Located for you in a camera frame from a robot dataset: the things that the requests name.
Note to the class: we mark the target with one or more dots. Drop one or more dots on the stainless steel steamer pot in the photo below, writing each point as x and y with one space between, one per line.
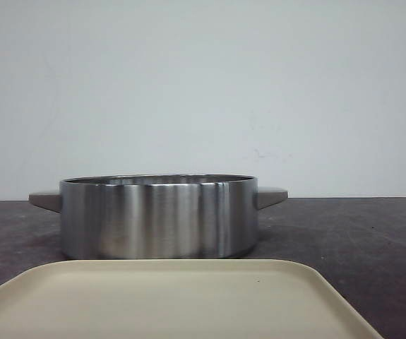
165 216

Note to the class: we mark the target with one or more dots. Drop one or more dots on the cream plastic tray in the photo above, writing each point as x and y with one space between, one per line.
240 298

